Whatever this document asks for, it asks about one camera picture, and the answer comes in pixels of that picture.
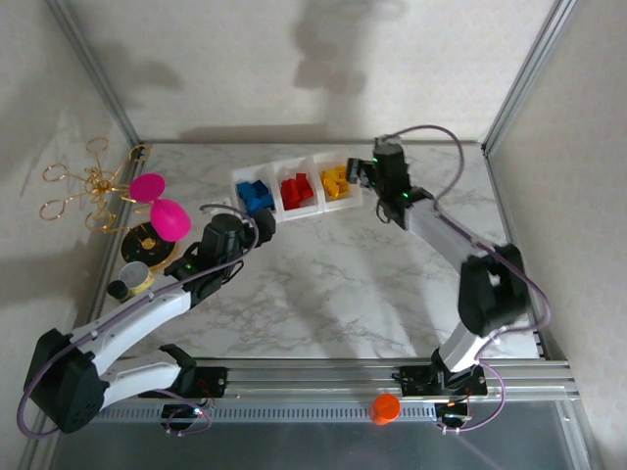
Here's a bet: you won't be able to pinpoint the white plastic sorting bin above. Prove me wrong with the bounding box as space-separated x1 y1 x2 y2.
271 157 324 224
313 150 364 214
230 164 283 229

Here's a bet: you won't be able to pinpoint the pink round disc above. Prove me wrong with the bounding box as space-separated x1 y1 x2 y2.
129 173 167 203
149 198 190 241

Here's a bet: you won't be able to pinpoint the cream cylindrical cup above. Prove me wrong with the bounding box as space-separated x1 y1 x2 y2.
120 260 156 297

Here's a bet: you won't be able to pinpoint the small black controller board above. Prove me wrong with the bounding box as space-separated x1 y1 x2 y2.
160 403 207 426
434 401 474 426

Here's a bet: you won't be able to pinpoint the orange cylinder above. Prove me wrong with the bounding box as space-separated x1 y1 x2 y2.
370 392 402 426

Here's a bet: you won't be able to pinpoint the aluminium table back rail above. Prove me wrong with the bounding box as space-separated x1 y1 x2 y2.
141 139 486 147

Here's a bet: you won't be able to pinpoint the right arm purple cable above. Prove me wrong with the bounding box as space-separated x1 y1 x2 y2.
386 124 553 437

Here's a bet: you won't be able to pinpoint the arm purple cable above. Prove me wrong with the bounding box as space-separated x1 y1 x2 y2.
386 124 553 437
17 203 261 440

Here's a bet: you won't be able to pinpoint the gold wire stand black base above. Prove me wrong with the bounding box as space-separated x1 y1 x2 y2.
38 136 180 273

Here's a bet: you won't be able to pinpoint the aluminium table side rail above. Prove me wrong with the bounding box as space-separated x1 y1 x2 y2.
483 144 548 361
48 144 153 363

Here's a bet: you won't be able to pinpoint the aluminium front frame rails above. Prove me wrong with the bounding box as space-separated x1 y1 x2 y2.
46 359 582 405

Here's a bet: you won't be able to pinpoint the aluminium frame post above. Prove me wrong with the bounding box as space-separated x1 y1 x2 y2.
46 0 148 148
482 0 577 158

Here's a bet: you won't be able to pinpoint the grey slotted cable duct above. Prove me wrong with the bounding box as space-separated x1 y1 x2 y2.
97 400 440 425

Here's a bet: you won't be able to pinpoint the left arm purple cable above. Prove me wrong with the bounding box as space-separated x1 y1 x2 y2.
17 203 261 440

